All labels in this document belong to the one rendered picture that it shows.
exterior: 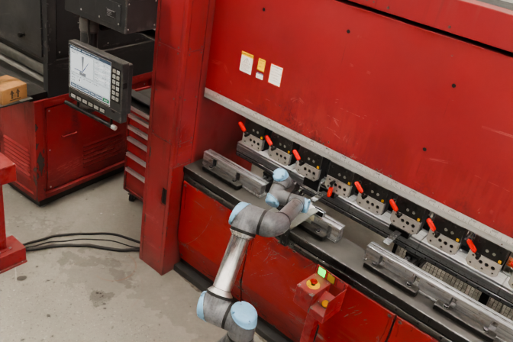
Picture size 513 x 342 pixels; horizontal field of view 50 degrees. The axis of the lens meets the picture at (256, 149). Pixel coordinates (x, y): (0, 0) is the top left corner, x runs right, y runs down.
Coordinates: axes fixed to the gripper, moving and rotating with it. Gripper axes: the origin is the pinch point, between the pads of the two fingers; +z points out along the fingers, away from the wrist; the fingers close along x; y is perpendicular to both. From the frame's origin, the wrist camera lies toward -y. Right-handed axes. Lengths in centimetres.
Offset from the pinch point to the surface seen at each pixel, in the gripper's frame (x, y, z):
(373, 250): -45.0, 8.1, 13.1
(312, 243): -16.6, -9.1, 10.0
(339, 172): -15.4, 25.2, -16.5
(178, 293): 62, -86, 60
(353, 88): -11, 55, -52
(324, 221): -13.3, 4.7, 9.4
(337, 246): -25.6, -1.1, 16.7
